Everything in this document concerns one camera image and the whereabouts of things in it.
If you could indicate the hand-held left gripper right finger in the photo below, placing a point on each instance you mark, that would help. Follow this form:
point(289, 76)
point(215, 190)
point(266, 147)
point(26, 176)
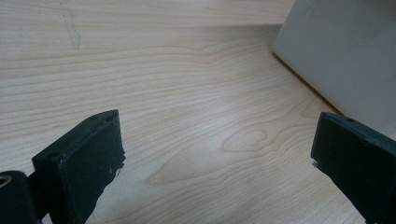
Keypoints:
point(358, 161)

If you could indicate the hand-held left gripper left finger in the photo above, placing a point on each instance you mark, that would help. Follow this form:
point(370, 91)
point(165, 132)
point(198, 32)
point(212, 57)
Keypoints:
point(81, 161)

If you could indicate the white plastic storage box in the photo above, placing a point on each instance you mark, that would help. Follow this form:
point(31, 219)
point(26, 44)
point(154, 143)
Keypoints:
point(342, 46)

